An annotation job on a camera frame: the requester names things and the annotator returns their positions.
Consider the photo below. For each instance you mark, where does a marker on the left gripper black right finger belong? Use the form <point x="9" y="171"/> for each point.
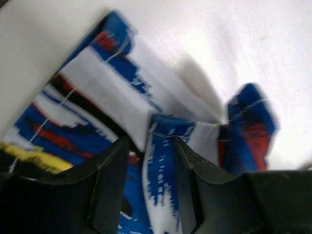
<point x="214" y="201"/>

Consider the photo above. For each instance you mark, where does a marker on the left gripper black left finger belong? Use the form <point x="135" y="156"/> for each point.
<point x="85" y="199"/>

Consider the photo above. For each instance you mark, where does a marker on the blue white red patterned trousers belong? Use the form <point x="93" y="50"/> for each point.
<point x="112" y="86"/>

